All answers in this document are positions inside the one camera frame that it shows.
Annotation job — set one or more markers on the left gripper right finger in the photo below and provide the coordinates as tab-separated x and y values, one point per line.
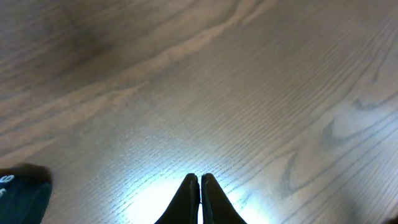
216	207

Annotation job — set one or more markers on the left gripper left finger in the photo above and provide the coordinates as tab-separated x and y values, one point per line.
183	208

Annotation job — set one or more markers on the black t-shirt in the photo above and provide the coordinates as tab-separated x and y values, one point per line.
25	194

